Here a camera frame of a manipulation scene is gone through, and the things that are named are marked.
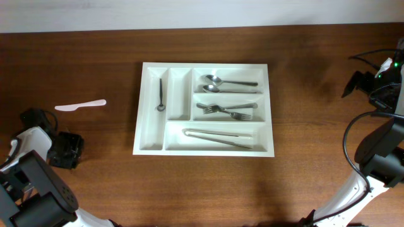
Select small metal teaspoon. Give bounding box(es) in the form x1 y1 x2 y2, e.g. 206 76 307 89
157 78 165 112

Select metal tongs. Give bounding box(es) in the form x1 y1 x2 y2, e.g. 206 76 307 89
182 128 253 149

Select white handled fork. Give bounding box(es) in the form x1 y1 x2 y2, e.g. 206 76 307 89
196 103 252 121

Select large metal spoon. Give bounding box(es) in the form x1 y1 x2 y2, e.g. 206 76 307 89
201 85 259 94
205 74 258 86

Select metal fork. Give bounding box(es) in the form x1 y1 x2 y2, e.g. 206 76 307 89
203 103 258 114

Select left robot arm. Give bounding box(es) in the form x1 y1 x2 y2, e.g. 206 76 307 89
1 108 118 227

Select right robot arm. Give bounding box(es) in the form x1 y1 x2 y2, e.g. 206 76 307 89
298 39 403 226

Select pink plastic knife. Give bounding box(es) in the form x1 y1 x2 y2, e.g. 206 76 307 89
54 99 107 112

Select white cutlery tray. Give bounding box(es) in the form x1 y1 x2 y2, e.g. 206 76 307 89
133 62 275 157

